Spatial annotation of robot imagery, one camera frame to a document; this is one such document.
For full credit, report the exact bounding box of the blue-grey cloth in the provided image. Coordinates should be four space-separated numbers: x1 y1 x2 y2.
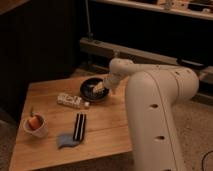
56 133 80 149

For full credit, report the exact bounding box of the wooden shelf with items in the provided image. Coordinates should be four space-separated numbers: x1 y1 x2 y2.
91 0 213 21

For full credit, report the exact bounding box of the black striped rectangular case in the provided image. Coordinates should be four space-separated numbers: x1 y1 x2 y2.
73 114 86 141

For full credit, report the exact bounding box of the vertical metal pole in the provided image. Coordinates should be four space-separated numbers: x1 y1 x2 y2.
85 0 93 41

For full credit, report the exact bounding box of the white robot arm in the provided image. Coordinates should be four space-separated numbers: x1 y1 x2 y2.
103 58 199 171

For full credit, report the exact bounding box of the orange carrot toy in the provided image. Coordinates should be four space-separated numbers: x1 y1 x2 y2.
28 109 42 130

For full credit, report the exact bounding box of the black ceramic bowl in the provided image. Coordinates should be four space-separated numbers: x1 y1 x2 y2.
80 77 109 102

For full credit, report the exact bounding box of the white lotion bottle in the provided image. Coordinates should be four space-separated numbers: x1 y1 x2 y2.
57 93 90 109

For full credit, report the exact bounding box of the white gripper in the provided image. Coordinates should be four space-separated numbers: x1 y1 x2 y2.
93 75 121 93

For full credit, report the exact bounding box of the wooden table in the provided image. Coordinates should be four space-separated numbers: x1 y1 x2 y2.
9 77 131 171

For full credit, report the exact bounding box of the beige ceramic cup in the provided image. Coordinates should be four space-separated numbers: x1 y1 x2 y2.
23 115 48 138

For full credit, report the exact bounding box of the grey metal rail beam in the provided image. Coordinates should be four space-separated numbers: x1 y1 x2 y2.
80 38 213 106

